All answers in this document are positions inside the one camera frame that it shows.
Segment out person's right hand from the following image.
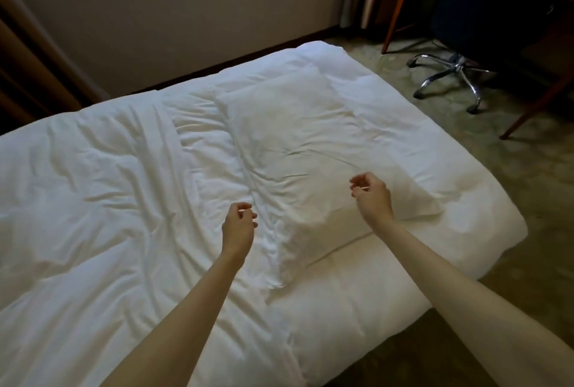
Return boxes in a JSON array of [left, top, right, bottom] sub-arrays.
[[349, 172, 395, 230]]

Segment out person's left hand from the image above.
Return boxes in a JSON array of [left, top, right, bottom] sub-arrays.
[[222, 202, 259, 258]]

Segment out person's right forearm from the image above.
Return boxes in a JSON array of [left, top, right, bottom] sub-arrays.
[[370, 216, 574, 387]]

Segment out person's left forearm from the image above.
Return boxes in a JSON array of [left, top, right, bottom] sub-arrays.
[[100, 250, 248, 387]]

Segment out white pillow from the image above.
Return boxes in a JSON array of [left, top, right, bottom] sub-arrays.
[[214, 69, 445, 285]]

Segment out white duvet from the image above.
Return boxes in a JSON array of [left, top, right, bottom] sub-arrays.
[[0, 40, 528, 387]]

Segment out black office chair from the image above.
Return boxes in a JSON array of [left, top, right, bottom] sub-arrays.
[[407, 0, 567, 114]]

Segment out brown wooden desk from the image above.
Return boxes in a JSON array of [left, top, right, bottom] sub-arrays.
[[381, 0, 574, 140]]

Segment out brown wooden headboard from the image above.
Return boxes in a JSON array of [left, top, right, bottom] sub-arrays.
[[0, 0, 110, 136]]

